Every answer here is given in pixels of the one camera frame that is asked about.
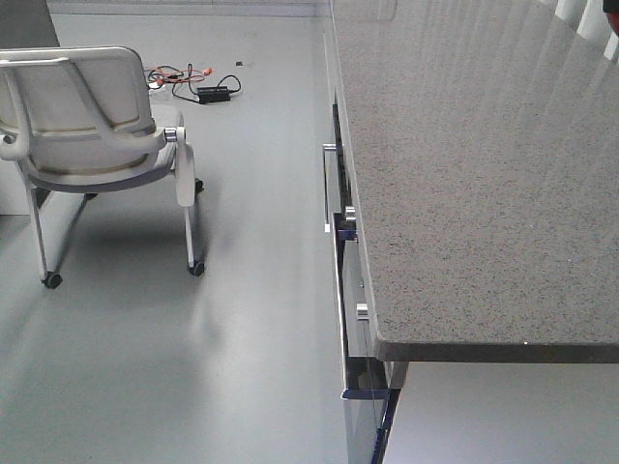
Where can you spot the red yellow apple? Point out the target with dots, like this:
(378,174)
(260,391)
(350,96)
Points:
(611,9)

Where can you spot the black power adapter box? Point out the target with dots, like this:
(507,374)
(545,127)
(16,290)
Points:
(212,94)

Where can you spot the grey stone counter cabinet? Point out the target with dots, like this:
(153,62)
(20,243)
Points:
(480,142)

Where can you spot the white mesh office chair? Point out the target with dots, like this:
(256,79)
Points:
(79,120)

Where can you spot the chrome upper drawer handle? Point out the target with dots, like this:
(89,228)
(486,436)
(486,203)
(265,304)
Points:
(331,189)

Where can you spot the chrome drawer handle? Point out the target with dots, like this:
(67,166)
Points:
(361,312)
(331,189)

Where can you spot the chrome lower drawer handle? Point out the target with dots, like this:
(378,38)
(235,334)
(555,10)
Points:
(361,312)

